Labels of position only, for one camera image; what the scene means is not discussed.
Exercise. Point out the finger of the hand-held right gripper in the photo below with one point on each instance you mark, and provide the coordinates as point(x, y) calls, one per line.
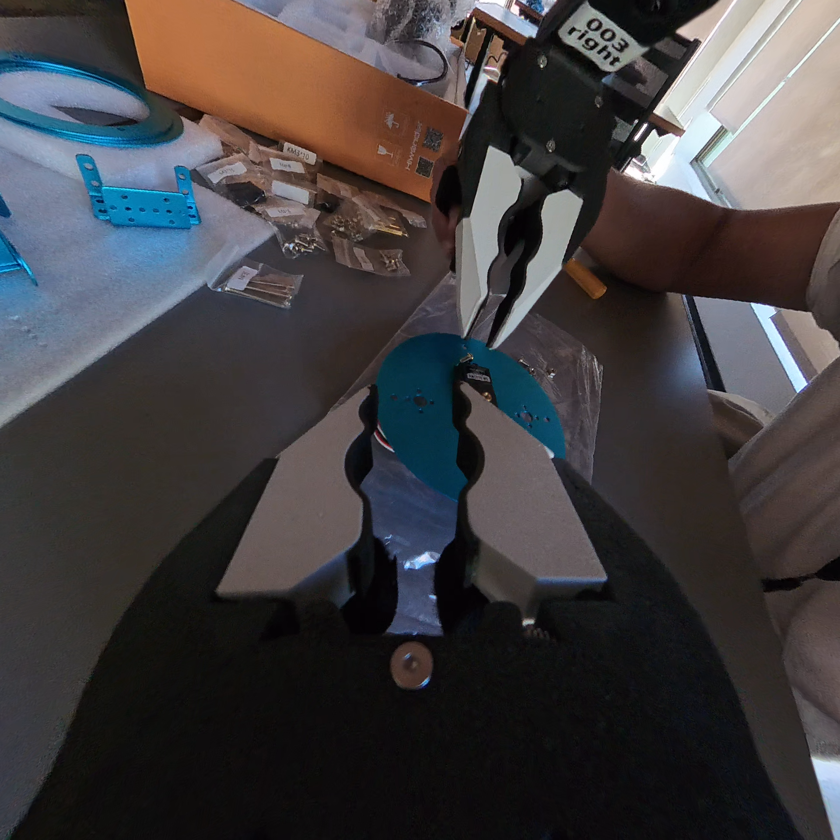
point(479, 236)
point(558, 243)

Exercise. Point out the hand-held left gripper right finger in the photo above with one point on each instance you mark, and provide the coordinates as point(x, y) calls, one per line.
point(538, 518)

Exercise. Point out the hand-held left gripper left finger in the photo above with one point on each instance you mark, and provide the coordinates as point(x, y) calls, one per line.
point(295, 525)

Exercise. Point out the blue round metal plate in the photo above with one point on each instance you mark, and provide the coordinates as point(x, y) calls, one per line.
point(420, 446)

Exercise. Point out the black servo motor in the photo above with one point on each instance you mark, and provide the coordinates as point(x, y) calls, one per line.
point(478, 384)

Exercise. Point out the dark grey desk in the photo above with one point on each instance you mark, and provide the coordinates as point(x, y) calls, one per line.
point(197, 426)

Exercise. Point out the black metal rack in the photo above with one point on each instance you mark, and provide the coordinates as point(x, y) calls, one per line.
point(663, 79)

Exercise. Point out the clear plastic bag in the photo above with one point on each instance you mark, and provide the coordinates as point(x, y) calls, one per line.
point(571, 394)

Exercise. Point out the pile of clear hardware bags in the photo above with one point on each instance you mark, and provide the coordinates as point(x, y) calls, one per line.
point(315, 216)

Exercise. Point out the bubble wrap bundle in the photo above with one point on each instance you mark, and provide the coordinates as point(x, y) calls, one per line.
point(413, 16)

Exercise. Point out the beige window blinds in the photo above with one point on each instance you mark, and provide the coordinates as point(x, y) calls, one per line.
point(774, 79)

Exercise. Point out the orange cardboard box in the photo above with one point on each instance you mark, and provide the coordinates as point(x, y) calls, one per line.
point(262, 92)

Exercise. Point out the white foam sheet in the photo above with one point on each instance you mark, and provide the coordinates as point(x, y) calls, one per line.
point(98, 295)

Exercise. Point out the blue metal U bracket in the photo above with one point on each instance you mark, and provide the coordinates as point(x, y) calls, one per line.
point(138, 210)
point(16, 262)

